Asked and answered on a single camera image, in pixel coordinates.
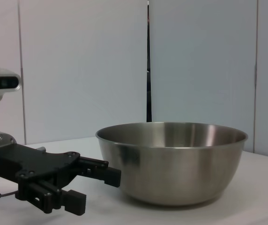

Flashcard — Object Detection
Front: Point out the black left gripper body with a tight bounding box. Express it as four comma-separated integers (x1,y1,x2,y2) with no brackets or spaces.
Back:
0,142,81,182

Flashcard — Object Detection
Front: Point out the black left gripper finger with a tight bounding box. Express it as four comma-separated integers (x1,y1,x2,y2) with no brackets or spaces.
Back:
18,180,88,210
76,157,122,188

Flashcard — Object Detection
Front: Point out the stainless steel mixing bowl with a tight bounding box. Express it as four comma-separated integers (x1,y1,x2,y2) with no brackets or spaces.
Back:
95,121,248,207

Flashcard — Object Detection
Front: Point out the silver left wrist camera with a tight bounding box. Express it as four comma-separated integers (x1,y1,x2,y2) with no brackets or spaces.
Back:
0,67,22,102

